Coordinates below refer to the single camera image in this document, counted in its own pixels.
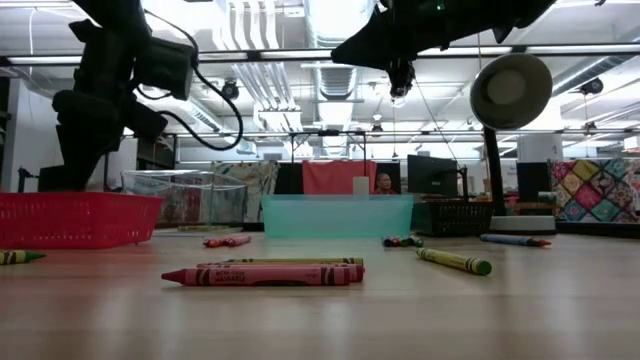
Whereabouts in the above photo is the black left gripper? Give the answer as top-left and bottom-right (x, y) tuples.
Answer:
(52, 19), (170, 194)

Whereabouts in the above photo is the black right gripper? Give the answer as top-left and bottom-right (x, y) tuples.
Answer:
(330, 0), (501, 71)

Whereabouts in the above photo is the red plastic basket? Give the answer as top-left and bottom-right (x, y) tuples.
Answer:
(0, 189), (165, 250)

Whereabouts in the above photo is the black beam with light strips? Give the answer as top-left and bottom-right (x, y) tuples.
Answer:
(0, 43), (640, 67)

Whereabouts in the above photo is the clear plastic bin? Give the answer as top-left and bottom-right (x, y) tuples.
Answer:
(121, 169), (250, 232)

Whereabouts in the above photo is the red fabric panel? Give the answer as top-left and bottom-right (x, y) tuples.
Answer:
(302, 159), (377, 196)

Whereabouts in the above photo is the person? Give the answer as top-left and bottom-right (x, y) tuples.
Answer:
(372, 172), (400, 196)

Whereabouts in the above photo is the white desk lamp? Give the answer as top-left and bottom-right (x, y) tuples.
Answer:
(469, 52), (558, 235)

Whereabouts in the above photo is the pale floral cloth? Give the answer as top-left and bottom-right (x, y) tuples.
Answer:
(212, 160), (280, 224)

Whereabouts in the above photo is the black fabric panel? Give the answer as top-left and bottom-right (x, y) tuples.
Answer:
(273, 162), (304, 196)

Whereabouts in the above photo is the teal plastic bin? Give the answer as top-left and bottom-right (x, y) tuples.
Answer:
(260, 193), (415, 239)

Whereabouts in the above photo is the black plastic basket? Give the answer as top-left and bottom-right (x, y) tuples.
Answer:
(412, 199), (494, 238)

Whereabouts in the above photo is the colourful patchwork quilt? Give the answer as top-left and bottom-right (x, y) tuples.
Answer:
(548, 158), (640, 224)

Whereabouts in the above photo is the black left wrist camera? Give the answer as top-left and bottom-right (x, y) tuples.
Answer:
(133, 37), (196, 101)

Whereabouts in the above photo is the black background rig frame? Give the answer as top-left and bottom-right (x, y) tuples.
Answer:
(99, 128), (640, 191)

